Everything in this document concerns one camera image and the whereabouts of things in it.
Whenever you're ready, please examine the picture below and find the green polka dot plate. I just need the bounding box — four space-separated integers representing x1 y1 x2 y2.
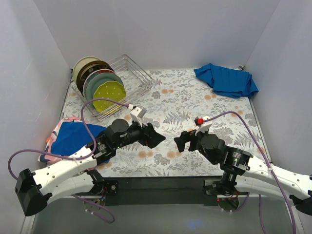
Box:
93 81 126 112

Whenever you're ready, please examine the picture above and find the grey-blue plate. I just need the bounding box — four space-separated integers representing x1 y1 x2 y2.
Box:
85 73 124 101

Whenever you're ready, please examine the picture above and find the pink polka dot plate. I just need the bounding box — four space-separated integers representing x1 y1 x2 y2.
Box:
82 69 115 98

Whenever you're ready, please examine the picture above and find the red blue floral plate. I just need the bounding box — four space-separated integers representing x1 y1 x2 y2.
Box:
85 69 115 82

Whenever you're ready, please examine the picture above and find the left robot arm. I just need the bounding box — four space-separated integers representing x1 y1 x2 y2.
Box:
15 119 165 216

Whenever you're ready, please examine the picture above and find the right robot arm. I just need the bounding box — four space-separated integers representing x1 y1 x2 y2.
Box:
174 130 312 215

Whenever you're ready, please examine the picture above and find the floral tablecloth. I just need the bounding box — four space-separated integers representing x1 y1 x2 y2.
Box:
47 69 273 178

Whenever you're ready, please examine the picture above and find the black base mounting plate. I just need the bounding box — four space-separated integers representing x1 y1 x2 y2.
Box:
105 175 221 206

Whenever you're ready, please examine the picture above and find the blue cloth at back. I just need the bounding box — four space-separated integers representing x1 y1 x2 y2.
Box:
194 63 259 98

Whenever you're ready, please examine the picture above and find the blue folded towel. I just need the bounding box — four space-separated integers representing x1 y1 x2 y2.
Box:
51 122 92 156

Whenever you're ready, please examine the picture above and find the dark brown plate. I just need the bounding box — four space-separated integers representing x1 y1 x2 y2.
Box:
77 60 113 87

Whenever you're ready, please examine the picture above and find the cream plate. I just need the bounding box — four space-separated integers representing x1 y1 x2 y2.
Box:
72 56 100 87

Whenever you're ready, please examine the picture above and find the pink patterned cloth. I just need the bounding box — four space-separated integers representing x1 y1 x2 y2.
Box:
38 117 82 164

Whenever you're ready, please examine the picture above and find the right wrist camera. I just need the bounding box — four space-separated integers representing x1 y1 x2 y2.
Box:
195 116 212 135

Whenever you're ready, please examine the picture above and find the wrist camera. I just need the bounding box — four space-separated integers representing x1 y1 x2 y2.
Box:
195 116 212 135
130 106 146 127

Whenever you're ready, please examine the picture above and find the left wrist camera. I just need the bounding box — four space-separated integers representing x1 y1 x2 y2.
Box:
130 106 146 127

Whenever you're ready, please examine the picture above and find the wire dish rack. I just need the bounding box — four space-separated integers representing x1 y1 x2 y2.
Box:
84 54 153 122

